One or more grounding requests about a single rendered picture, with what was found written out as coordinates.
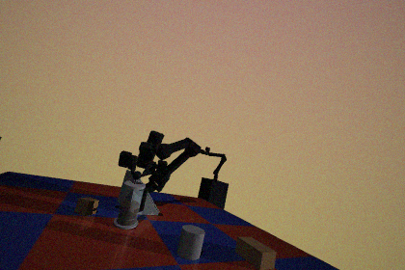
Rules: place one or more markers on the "brown rectangular block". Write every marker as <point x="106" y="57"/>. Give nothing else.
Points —
<point x="259" y="255"/>

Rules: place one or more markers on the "tan cube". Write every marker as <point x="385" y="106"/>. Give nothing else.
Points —
<point x="86" y="206"/>

